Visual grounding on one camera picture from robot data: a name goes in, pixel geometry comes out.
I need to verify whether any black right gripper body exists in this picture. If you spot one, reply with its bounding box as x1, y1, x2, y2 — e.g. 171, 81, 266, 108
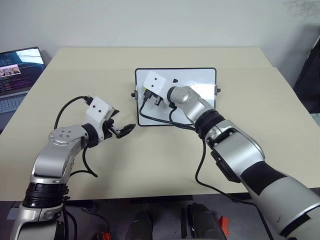
149, 93, 165, 107

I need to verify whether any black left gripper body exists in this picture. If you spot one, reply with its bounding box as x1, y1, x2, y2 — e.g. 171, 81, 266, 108
102, 115, 123, 141

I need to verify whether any black-framed small whiteboard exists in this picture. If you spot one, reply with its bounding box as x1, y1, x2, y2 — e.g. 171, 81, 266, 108
130, 67, 222, 127

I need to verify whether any dark rounded robot leg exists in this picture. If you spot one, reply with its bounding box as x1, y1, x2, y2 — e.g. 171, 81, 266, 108
186, 202, 222, 240
124, 209, 154, 240

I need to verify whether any open grey laptop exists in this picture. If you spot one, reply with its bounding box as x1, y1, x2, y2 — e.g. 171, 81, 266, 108
0, 46, 47, 134

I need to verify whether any black flat bar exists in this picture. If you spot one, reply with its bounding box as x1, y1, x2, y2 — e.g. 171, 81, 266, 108
180, 207, 189, 239

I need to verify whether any black chair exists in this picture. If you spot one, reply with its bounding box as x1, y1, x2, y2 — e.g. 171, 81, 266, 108
292, 37, 320, 114

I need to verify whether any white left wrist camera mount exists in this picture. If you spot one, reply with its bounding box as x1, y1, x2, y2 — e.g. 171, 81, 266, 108
85, 97, 115, 141

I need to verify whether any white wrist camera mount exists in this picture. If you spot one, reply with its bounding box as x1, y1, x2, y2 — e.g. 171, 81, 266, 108
142, 70, 168, 101
85, 97, 115, 141

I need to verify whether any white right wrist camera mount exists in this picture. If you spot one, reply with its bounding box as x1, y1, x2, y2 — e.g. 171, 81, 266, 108
142, 70, 168, 101

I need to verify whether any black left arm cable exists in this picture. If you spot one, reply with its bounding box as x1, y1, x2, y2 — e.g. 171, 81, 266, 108
54, 95, 99, 179

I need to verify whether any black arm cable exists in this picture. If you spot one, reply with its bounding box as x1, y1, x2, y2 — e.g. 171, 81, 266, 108
138, 89, 275, 240
54, 95, 99, 179

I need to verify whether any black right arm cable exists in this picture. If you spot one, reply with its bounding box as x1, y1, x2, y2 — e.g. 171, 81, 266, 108
138, 89, 275, 240

